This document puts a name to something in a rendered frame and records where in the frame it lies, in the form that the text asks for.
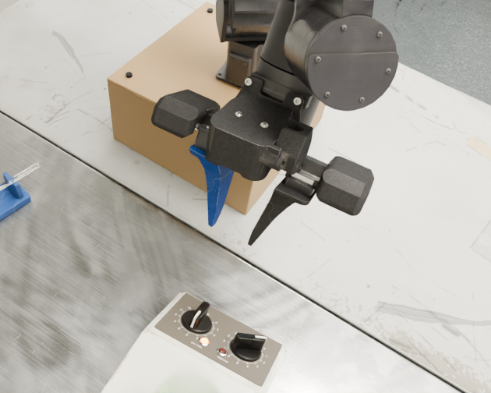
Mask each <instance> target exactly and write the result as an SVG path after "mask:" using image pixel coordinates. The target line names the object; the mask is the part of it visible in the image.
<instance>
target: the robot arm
mask: <svg viewBox="0 0 491 393"><path fill-rule="evenodd" d="M373 6H374V0H217V1H216V23H217V30H218V34H219V38H220V42H221V43H224V42H225V41H228V55H227V61H226V62H225V63H224V64H223V66H222V67H221V68H220V69H219V70H218V71H217V73H216V78H217V79H218V80H221V81H224V82H226V83H230V84H232V85H235V86H237V87H241V90H240V91H239V92H238V94H237V95H236V97H235V98H233V99H231V100H230V101H229V102H228V103H227V104H226V105H225V106H224V107H223V108H221V106H220V105H219V104H218V103H217V102H216V101H213V100H211V99H209V98H208V97H204V96H203V95H200V94H198V93H196V92H193V91H191V90H189V89H187V90H181V91H179V92H175V93H172V94H167V95H164V96H163V97H161V98H160V99H159V100H158V102H157V103H156V104H155V106H154V111H153V114H152V117H151V122H152V123H153V125H155V126H156V127H158V128H160V129H163V130H165V131H167V132H169V133H172V134H174V135H176V136H178V137H180V138H184V137H186V136H189V135H191V134H193V132H194V129H196V130H198V131H199V132H198V134H197V137H196V141H195V143H194V145H192V146H191V147H189V151H190V153H191V154H192V155H194V156H196V157H198V158H199V160H200V162H201V164H202V166H203V167H204V171H205V176H206V181H207V210H208V225H209V226H210V227H213V226H214V225H215V224H216V223H217V220H218V218H219V216H220V214H221V211H222V209H223V206H224V202H225V199H226V196H227V194H228V190H229V186H230V184H231V180H232V176H233V174H234V172H237V173H239V174H240V175H241V176H242V177H243V178H245V179H248V180H251V181H260V180H263V179H265V178H266V177H267V175H268V173H269V171H270V170H271V169H275V170H276V171H280V170H283V171H285V172H286V173H285V177H284V179H283V180H282V181H281V182H280V183H279V184H278V185H277V186H276V187H275V188H274V191H273V193H272V196H271V198H270V200H269V202H268V204H267V206H266V207H265V209H264V211H263V213H262V214H261V216H260V218H259V220H258V222H257V223H256V225H255V227H254V229H253V231H252V233H251V236H250V237H249V241H248V245H250V246H251V245H252V244H253V243H254V242H255V241H256V240H257V239H258V238H259V237H260V236H261V235H262V233H263V232H264V231H265V230H266V229H267V227H268V226H269V225H270V224H271V222H272V221H273V220H274V219H275V218H276V217H277V216H278V215H279V214H281V213H282V212H283V211H284V210H285V209H287V208H288V207H290V206H291V205H292V204H294V203H297V204H300V205H303V206H306V205H308V204H309V203H310V201H311V200H312V198H313V197H314V196H315V194H316V196H317V199H318V200H319V201H320V202H322V203H324V204H326V205H328V206H331V207H333V208H335V209H337V210H339V211H342V212H344V213H346V214H349V215H351V216H356V215H358V214H359V213H360V212H361V210H362V208H363V206H364V204H365V202H366V200H367V198H368V195H369V193H370V190H371V188H372V185H373V182H374V176H373V172H372V170H371V169H369V168H366V167H364V166H362V165H359V164H357V163H355V162H353V161H350V160H348V159H346V158H343V157H341V156H335V157H334V158H333V159H331V160H330V162H329V163H328V164H327V163H324V162H322V161H320V160H317V159H315V158H313V157H310V156H309V155H307V154H308V152H309V147H310V144H311V141H312V136H313V127H311V126H310V125H311V122H312V120H313V117H314V115H315V113H316V110H317V108H318V105H319V103H320V102H323V103H324V104H325V105H326V106H328V107H330V108H333V109H336V110H340V111H345V112H349V111H354V110H358V109H360V108H364V107H366V106H368V105H370V104H372V103H374V102H375V101H376V100H378V99H379V98H380V97H381V96H383V94H384V93H385V92H386V90H387V89H388V88H389V87H390V85H391V83H392V81H393V79H394V77H395V74H396V72H397V67H398V59H399V56H398V53H397V48H396V43H395V41H394V38H393V36H392V34H391V32H390V31H389V30H388V29H387V28H386V27H385V26H384V25H383V24H382V23H381V22H379V21H378V20H376V19H374V18H373ZM220 108H221V109H220Z"/></svg>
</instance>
